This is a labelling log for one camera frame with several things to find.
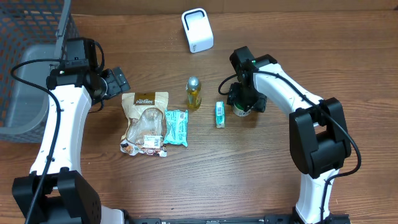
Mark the green lid jar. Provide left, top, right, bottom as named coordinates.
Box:
left=232, top=103, right=251, bottom=117

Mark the small Kleenex tissue pack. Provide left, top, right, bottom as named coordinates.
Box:
left=215, top=101, right=225, bottom=128

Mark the brown snack packet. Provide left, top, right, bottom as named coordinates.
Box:
left=121, top=91, right=169, bottom=154

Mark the clear bottle with silver cap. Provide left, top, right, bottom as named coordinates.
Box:
left=186, top=76, right=201, bottom=110

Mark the teal tissue pack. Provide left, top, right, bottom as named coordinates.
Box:
left=164, top=110, right=188, bottom=147

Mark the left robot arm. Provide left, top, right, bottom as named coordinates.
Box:
left=12, top=37, right=131, bottom=223

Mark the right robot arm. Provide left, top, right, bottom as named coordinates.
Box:
left=227, top=47, right=351, bottom=223

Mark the white barcode scanner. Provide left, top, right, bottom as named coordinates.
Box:
left=181, top=8, right=214, bottom=54

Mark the grey plastic mesh basket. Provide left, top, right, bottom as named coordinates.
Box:
left=1, top=0, right=79, bottom=142

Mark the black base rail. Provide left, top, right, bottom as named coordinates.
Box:
left=124, top=213, right=352, bottom=224

